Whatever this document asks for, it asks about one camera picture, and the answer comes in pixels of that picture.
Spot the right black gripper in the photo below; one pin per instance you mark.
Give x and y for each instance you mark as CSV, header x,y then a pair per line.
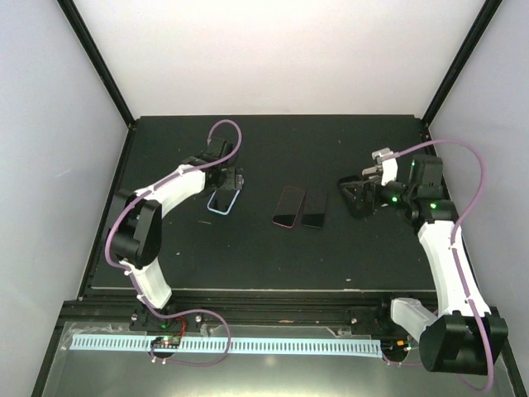
x,y
374,184

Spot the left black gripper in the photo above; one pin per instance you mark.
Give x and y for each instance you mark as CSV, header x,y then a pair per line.
x,y
234,181

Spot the bare black phone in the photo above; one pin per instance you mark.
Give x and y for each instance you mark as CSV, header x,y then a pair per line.
x,y
314,210

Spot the black case magenta rim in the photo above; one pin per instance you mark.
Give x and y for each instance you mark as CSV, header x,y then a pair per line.
x,y
288,207

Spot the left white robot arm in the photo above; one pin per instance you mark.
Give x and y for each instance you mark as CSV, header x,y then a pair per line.
x,y
134,237

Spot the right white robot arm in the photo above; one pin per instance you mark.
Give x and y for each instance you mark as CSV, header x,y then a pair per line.
x,y
462,336

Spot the black foam table mat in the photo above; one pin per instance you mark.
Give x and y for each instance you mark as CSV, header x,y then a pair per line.
x,y
244,251

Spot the right circuit board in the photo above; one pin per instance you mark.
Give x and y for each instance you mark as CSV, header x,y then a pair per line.
x,y
398,346

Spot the circuit board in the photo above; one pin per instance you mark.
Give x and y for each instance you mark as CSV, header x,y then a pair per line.
x,y
398,346
165,342

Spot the left circuit board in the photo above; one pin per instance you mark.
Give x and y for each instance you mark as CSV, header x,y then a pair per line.
x,y
165,342

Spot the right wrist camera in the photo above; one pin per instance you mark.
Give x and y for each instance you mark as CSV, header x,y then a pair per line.
x,y
385,167

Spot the white slotted cable duct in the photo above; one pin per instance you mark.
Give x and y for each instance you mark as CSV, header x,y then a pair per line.
x,y
234,345

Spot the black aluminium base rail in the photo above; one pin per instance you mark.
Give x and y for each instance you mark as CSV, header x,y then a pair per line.
x,y
357,312

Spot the right black frame post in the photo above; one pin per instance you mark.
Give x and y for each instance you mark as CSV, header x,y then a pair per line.
x,y
462,56

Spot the black frame post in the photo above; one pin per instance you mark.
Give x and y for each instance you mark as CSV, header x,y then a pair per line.
x,y
85,38
462,56

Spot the left black frame post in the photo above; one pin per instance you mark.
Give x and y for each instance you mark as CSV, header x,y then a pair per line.
x,y
85,38

